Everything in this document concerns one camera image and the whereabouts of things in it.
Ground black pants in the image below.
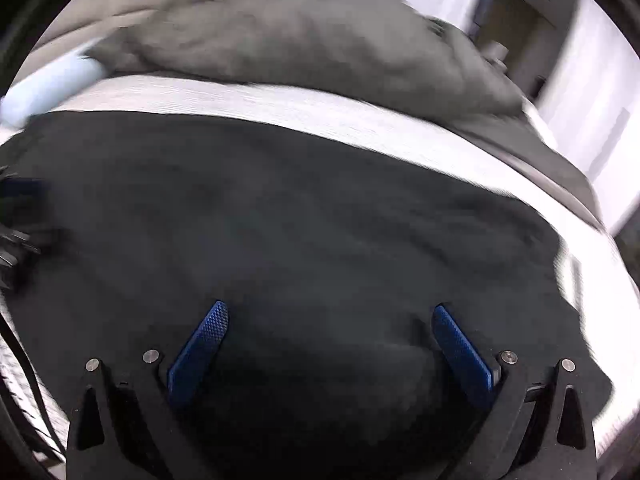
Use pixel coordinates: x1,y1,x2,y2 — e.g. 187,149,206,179
1,112,612,479

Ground light blue pillow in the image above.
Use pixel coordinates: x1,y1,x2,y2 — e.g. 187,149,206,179
1,51,106,129

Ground beige upholstered headboard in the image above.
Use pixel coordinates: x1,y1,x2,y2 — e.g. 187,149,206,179
14,0,164,82

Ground dark grey duvet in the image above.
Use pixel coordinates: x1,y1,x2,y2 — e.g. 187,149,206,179
89,0,601,226

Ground white chair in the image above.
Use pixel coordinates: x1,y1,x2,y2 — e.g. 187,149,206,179
480,41,509,73

